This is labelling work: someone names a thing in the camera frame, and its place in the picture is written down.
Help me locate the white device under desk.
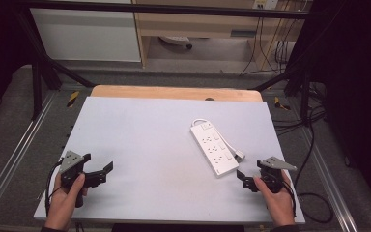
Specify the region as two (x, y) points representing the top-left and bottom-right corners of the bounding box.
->
(158, 35), (193, 50)

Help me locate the white power strip cable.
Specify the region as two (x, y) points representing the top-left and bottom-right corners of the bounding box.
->
(191, 118), (246, 162)

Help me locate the person's left hand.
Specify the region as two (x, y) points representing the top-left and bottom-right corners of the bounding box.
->
(43, 172), (89, 232)

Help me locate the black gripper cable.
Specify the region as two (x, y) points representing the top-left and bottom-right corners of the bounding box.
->
(44, 159), (65, 218)
(281, 180), (298, 218)

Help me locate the black metal frame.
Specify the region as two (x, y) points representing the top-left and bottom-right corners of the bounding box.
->
(13, 0), (318, 121)

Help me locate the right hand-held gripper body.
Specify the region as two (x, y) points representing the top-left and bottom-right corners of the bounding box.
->
(256, 156), (299, 194)

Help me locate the white wall socket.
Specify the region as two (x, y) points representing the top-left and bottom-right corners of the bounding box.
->
(252, 0), (280, 11)

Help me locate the black looped floor cable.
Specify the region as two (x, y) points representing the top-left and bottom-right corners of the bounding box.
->
(294, 122), (334, 224)

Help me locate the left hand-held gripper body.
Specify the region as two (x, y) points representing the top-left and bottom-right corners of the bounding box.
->
(59, 150), (95, 209)

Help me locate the wooden shelf desk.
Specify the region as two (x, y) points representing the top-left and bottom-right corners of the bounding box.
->
(131, 0), (305, 71)

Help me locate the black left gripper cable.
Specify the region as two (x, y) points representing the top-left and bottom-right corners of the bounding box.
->
(44, 159), (65, 218)

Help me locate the aluminium rail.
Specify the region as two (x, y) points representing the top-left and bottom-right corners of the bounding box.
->
(300, 126), (359, 232)
(0, 91), (58, 224)

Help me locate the person's right hand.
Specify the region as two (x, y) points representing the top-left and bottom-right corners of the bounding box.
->
(253, 173), (297, 228)

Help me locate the wooden table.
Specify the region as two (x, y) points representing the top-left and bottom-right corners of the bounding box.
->
(90, 84), (265, 103)

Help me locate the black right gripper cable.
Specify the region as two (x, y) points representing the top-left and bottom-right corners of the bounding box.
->
(281, 180), (298, 218)

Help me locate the white cabinet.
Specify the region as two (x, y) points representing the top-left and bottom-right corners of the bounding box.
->
(30, 0), (142, 63)

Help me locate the bundle of black floor cables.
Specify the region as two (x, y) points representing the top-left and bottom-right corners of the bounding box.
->
(271, 81), (327, 137)

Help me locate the white power strip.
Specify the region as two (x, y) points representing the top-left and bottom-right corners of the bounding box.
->
(189, 122), (241, 179)

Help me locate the black hanging cable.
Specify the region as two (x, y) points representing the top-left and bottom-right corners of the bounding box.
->
(239, 17), (263, 77)

